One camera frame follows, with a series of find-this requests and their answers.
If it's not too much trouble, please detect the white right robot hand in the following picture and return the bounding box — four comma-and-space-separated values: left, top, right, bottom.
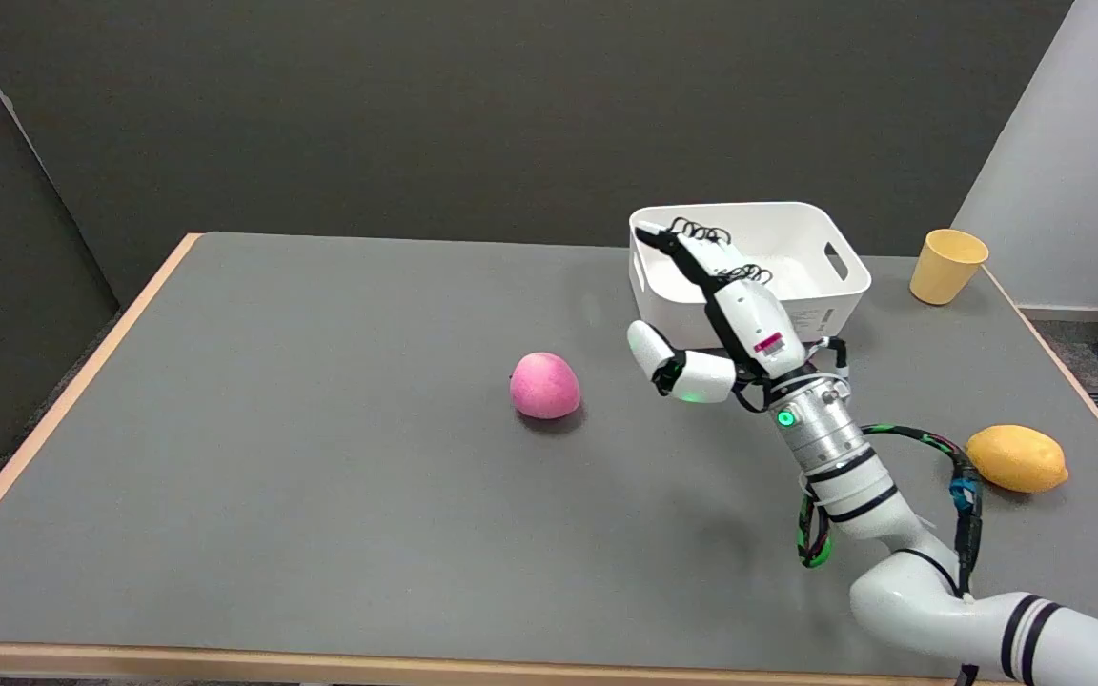
627, 218, 849, 414

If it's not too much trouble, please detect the yellow lemon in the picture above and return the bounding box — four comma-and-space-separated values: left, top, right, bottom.
966, 424, 1070, 494

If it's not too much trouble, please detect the white plastic bin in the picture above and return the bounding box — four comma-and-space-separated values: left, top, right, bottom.
628, 201, 872, 352

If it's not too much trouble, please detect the yellow plastic cup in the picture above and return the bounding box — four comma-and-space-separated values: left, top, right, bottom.
909, 229, 990, 307

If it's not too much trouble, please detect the pink apple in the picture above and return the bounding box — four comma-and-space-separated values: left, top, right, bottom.
509, 352, 582, 420

